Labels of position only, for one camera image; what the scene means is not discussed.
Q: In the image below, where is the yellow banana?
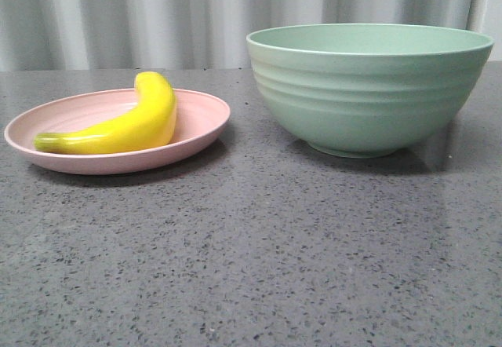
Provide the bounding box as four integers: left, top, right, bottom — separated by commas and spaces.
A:
34, 71, 177, 155

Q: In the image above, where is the pink plate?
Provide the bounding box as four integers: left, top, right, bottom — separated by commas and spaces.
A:
4, 89, 231, 175

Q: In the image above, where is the green ribbed bowl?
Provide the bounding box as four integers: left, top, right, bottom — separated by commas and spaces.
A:
246, 24, 493, 158

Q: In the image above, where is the white pleated curtain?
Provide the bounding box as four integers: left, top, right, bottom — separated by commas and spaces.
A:
1, 0, 501, 71

